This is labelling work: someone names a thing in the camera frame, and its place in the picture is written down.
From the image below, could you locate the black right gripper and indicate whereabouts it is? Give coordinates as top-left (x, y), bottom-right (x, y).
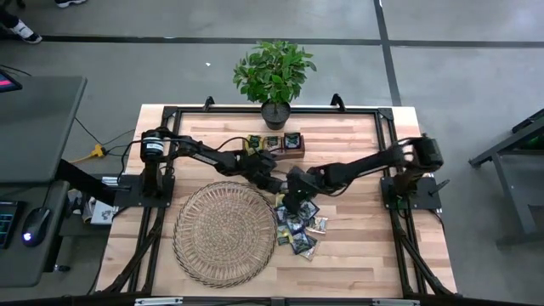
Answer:
top-left (282, 165), bottom-right (328, 213)

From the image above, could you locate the round woven straw placemat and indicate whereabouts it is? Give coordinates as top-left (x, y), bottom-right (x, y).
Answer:
top-left (172, 181), bottom-right (278, 289)

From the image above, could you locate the wooden three-compartment box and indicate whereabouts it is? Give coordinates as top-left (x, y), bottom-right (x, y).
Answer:
top-left (241, 133), bottom-right (306, 162)

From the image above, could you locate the green plant in black pot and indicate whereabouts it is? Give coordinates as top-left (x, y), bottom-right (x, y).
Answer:
top-left (232, 40), bottom-right (318, 131)

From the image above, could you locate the white printed box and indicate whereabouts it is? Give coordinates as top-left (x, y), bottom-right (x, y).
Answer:
top-left (82, 199), bottom-right (116, 225)

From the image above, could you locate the grey metal stand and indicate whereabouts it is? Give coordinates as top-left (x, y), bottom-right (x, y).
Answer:
top-left (468, 108), bottom-right (544, 247)

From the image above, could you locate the grey desk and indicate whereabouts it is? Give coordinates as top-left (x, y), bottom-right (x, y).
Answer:
top-left (0, 75), bottom-right (88, 184)

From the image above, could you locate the black computer mouse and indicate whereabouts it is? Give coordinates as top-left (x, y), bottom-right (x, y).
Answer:
top-left (20, 207), bottom-right (52, 248)

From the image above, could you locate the dark low desk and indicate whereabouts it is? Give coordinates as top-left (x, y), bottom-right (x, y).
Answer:
top-left (0, 180), bottom-right (71, 288)

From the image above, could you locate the backlit keyboard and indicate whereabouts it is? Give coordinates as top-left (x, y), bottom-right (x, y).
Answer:
top-left (0, 201), bottom-right (19, 250)

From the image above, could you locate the tablet screen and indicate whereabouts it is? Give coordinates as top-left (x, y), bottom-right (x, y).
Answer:
top-left (0, 70), bottom-right (23, 94)

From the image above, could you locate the black metal table frame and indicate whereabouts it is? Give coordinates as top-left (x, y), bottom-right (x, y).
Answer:
top-left (96, 104), bottom-right (459, 303)

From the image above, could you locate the silver table bracket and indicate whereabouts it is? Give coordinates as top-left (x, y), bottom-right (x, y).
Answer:
top-left (371, 298), bottom-right (421, 306)
top-left (133, 297), bottom-right (184, 306)

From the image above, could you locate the yellow cable plug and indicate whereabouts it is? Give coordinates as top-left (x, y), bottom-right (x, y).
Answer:
top-left (71, 143), bottom-right (107, 165)

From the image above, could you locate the black floor cable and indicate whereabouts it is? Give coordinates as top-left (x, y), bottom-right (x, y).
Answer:
top-left (74, 116), bottom-right (136, 148)

